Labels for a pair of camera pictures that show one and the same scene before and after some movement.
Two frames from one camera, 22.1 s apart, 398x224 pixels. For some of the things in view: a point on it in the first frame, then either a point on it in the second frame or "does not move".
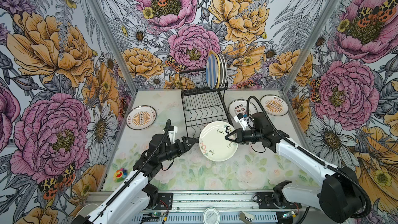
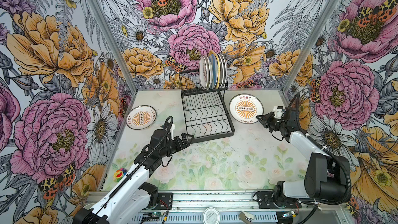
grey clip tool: (246, 217) does not move
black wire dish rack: (201, 105) does not move
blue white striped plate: (211, 71) does not move
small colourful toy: (119, 175) does not move
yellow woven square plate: (214, 52) does not move
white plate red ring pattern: (240, 106) → (203, 72)
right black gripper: (239, 137) → (266, 117)
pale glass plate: (213, 145) → (210, 73)
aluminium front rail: (227, 200) does not move
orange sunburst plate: (140, 117) does not move
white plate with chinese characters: (225, 69) does not move
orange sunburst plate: (274, 105) → (245, 108)
